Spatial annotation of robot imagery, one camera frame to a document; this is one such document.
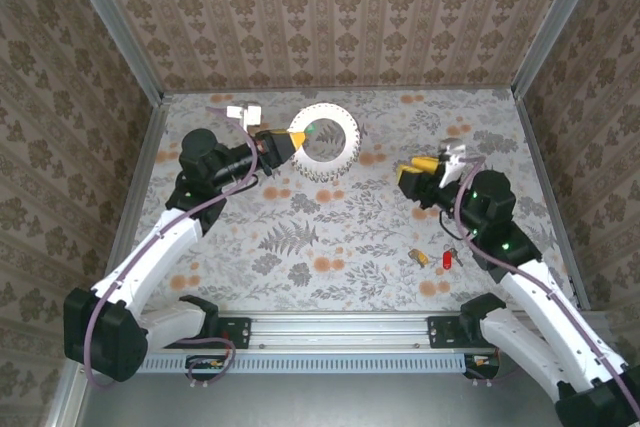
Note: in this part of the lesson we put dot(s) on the green tag key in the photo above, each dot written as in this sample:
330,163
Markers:
310,129

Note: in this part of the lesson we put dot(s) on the red tag key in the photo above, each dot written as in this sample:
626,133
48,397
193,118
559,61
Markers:
447,260

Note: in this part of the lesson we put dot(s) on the yellow tag key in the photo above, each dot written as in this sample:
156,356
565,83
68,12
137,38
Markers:
419,258

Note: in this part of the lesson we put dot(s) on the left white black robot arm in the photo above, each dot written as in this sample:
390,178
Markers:
150,257

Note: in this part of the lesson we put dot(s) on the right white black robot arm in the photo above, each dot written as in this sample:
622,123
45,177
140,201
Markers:
540,307

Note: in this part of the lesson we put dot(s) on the floral patterned table cover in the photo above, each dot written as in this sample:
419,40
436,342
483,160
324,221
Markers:
300,272

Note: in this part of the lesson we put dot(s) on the black connector box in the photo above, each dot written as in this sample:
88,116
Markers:
480,362
200,363

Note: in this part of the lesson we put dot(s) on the grey metal panel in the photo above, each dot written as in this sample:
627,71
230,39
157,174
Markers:
325,402

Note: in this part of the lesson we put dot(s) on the aluminium side frame rail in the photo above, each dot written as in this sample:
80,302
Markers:
150,147
534,147

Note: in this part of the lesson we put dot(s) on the aluminium rear frame rail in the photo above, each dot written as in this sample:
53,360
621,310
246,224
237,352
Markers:
340,91

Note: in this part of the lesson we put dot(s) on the aluminium upright frame post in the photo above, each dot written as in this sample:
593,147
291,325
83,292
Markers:
555,22
120,27

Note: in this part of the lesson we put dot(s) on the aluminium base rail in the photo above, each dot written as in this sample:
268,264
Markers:
340,332

